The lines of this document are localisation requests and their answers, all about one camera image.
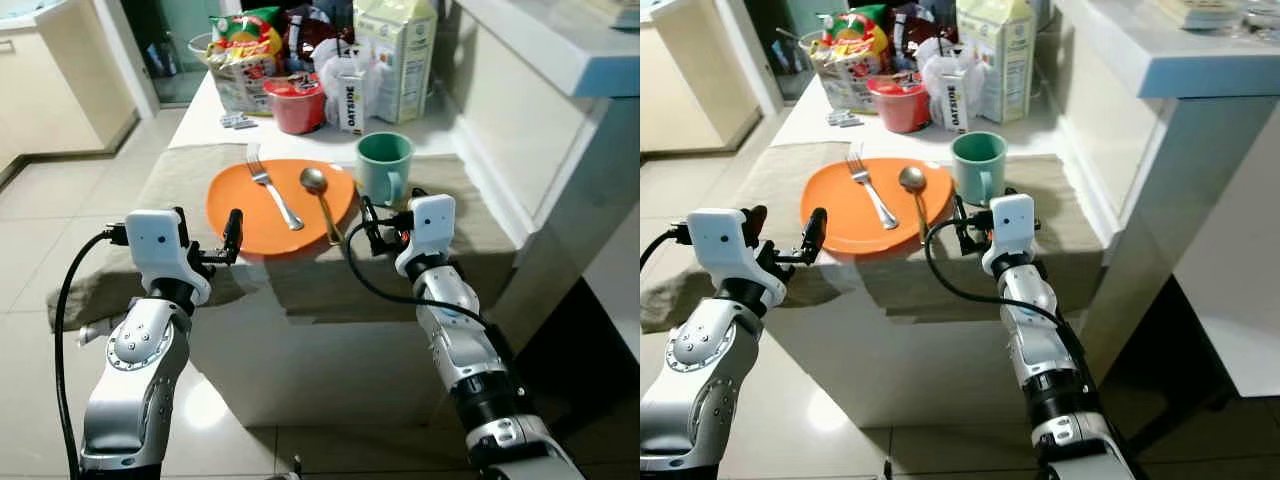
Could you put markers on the dark red snack bag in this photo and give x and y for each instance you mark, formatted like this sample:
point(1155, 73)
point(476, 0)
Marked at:
point(912, 32)
point(310, 35)

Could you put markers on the orange plate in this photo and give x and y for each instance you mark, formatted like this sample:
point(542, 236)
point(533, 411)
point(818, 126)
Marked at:
point(840, 210)
point(250, 215)

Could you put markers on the white counter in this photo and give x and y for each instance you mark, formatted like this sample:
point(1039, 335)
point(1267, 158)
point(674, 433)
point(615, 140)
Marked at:
point(540, 90)
point(1150, 100)

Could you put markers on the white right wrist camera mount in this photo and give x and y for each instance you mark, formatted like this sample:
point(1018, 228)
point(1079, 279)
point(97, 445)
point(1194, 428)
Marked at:
point(430, 225)
point(1010, 225)

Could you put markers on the beige table cloth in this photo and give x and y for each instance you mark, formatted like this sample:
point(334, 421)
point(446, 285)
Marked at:
point(440, 250)
point(1060, 240)

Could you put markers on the cream cabinet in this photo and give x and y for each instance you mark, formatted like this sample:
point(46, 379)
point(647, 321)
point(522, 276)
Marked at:
point(50, 80)
point(690, 70)

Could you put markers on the grey bowl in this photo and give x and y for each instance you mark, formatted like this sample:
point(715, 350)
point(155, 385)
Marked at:
point(200, 50)
point(806, 48)

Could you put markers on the white plastic bag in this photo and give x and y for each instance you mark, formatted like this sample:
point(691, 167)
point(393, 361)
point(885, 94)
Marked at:
point(935, 62)
point(330, 62)

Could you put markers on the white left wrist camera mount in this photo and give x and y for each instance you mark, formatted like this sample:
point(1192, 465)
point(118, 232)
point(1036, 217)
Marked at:
point(155, 245)
point(722, 245)

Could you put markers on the dark glass door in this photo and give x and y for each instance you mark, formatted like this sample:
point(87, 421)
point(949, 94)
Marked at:
point(775, 35)
point(170, 40)

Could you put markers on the small white Oatside carton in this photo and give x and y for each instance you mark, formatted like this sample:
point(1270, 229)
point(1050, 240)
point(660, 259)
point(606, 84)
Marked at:
point(352, 100)
point(950, 100)

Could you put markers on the colourful snack bag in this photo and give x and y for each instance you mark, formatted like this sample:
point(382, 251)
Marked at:
point(848, 50)
point(245, 50)

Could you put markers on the large pale green carton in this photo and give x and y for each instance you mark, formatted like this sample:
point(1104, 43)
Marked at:
point(1000, 55)
point(400, 55)

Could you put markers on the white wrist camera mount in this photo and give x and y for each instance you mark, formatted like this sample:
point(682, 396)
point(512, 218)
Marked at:
point(155, 245)
point(1010, 225)
point(722, 245)
point(430, 225)

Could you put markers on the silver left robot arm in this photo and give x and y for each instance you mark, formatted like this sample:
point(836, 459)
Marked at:
point(700, 350)
point(140, 350)

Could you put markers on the red cup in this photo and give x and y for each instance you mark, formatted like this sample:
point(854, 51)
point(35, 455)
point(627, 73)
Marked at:
point(898, 105)
point(295, 108)

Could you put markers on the silver fork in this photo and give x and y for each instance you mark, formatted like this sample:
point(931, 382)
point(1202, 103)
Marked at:
point(868, 185)
point(268, 185)

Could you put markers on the pale stack on counter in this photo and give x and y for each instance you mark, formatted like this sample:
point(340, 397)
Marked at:
point(1200, 12)

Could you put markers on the green mug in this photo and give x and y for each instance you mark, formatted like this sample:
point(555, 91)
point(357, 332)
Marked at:
point(385, 165)
point(978, 165)

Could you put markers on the small silver blister pack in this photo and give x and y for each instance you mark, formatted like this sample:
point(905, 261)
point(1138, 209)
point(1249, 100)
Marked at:
point(843, 118)
point(236, 121)

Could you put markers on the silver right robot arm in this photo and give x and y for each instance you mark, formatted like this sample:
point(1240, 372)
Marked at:
point(1030, 340)
point(455, 330)

